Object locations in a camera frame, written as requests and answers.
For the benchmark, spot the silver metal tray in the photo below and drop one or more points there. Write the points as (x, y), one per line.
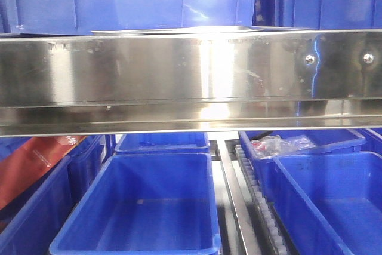
(175, 31)

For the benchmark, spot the blue bin rear centre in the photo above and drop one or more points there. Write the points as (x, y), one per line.
(178, 142)

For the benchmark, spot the blue bin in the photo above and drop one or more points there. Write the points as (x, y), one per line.
(35, 225)
(86, 160)
(373, 140)
(326, 141)
(145, 204)
(330, 204)
(178, 142)

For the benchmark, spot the blue bin rear right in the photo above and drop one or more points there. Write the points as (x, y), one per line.
(326, 141)

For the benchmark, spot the clear plastic bags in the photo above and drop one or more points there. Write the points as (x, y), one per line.
(270, 146)

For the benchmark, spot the blue bin front centre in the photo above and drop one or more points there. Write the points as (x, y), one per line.
(145, 204)

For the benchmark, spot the blue bin rear left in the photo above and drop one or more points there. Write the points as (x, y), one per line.
(86, 160)

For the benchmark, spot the white roller conveyor track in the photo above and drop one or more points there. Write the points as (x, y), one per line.
(266, 217)

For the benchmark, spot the blue bin front right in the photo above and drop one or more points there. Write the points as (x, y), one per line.
(330, 204)

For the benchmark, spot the red packaging bag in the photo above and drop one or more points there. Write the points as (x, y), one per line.
(32, 160)

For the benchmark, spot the blue bin far right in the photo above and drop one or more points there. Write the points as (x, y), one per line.
(373, 140)

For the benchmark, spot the blue bin front left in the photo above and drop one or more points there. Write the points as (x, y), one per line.
(35, 225)

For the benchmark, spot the stainless steel shelf rail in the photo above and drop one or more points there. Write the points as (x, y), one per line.
(167, 81)

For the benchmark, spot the steel divider rail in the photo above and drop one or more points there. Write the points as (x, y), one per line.
(243, 225)

